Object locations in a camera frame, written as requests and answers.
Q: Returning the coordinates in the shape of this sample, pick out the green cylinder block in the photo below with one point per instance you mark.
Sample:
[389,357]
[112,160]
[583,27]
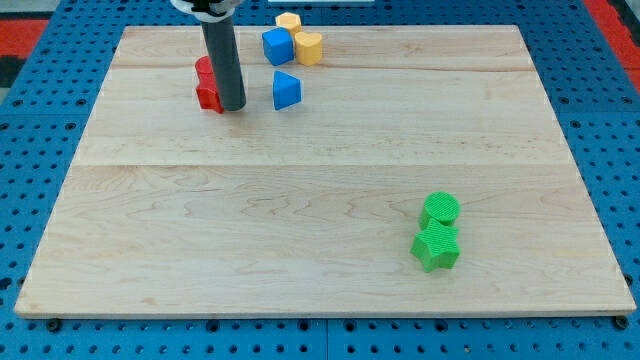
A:
[440,206]

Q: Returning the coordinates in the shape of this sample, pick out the blue triangle block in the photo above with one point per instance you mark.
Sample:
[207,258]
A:
[286,90]

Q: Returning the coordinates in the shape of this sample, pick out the green star block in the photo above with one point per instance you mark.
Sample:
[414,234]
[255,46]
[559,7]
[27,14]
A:
[436,246]

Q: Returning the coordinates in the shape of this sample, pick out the red crescent block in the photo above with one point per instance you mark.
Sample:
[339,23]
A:
[204,70]

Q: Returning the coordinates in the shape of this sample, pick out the wooden board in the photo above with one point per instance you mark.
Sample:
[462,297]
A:
[172,212]

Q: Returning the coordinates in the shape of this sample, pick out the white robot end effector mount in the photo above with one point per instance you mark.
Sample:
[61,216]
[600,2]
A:
[209,11]

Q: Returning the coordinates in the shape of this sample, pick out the yellow hexagon block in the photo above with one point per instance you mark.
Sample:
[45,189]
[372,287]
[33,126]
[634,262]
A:
[291,22]

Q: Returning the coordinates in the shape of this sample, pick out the red star block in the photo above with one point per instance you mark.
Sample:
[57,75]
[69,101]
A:
[207,93]

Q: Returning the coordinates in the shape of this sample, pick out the yellow heart block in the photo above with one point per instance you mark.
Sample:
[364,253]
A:
[308,48]

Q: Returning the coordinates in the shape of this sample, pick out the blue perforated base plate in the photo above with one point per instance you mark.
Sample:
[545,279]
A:
[49,103]

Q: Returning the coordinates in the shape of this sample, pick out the blue cube block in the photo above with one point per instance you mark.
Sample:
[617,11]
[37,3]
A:
[278,46]

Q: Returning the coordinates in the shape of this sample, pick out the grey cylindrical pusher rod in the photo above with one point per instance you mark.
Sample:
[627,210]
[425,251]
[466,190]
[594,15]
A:
[222,49]

